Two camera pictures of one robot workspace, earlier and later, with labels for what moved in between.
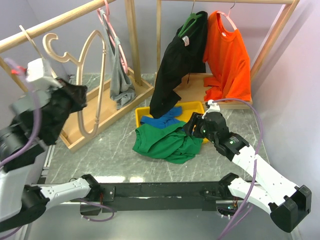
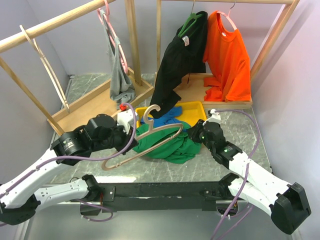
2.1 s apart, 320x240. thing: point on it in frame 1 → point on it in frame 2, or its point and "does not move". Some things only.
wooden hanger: (78, 61) → (151, 126)
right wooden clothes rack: (190, 86) does not move
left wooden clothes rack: (98, 109) does not move
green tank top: (172, 143) does not move
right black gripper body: (200, 130) → (198, 135)
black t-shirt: (185, 53) does not move
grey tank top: (122, 91) does not move
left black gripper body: (67, 100) → (118, 138)
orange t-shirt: (225, 55) does not move
